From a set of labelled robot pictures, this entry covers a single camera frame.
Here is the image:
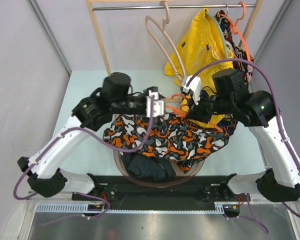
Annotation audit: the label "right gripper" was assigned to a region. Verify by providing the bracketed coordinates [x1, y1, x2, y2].
[186, 87, 234, 124]

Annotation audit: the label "orange hanger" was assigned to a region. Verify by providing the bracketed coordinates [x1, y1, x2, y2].
[219, 1, 251, 62]
[164, 92, 223, 132]

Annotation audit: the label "orange black camouflage shorts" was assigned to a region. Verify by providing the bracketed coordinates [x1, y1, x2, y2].
[102, 113, 237, 173]

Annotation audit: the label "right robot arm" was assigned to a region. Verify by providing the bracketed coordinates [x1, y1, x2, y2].
[180, 68, 300, 203]

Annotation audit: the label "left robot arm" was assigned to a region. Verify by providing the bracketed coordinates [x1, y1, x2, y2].
[17, 72, 160, 200]

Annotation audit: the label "yellow shorts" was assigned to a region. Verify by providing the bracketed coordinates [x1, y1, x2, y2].
[163, 8, 225, 130]

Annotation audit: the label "colourful patterned shorts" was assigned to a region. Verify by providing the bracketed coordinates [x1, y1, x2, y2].
[210, 10, 254, 136]

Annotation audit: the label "dark navy shorts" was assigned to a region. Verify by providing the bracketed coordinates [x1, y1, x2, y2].
[121, 153, 176, 182]

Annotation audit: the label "teal hanger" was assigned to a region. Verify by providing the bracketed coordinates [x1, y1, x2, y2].
[205, 11, 230, 59]

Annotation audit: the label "beige wooden hanger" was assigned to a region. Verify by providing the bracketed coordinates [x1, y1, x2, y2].
[144, 0, 187, 81]

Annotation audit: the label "translucent pink laundry basket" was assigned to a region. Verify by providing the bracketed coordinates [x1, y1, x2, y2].
[113, 150, 205, 189]

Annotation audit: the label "metal hanging rod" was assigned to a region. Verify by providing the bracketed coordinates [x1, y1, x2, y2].
[91, 4, 243, 12]

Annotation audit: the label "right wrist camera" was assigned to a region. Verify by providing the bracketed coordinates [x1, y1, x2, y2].
[180, 75, 203, 105]

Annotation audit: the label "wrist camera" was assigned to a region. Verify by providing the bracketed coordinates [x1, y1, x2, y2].
[144, 86, 166, 118]
[180, 75, 203, 105]

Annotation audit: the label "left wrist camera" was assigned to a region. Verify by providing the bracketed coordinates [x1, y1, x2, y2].
[144, 86, 166, 118]

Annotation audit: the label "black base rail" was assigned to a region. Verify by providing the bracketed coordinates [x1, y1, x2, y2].
[71, 176, 247, 211]

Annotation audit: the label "wooden clothes rack frame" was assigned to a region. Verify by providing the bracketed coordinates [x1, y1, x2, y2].
[84, 0, 265, 103]

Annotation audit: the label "white cable duct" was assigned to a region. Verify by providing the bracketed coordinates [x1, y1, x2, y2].
[35, 203, 239, 215]

